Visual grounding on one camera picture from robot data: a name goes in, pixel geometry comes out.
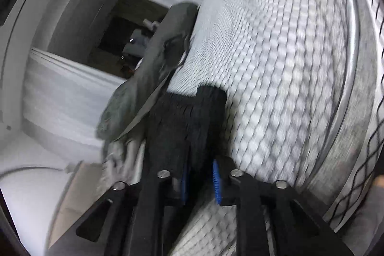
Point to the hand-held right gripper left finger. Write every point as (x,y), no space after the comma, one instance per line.
(162,196)

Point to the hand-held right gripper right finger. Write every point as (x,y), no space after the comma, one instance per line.
(216,184)

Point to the black pants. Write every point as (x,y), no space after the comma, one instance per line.
(192,124)

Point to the grey duvet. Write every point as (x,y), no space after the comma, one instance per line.
(150,70)

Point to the white patterned bed mattress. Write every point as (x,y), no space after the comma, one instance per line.
(285,64)

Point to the white office chair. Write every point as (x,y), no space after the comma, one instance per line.
(149,23)

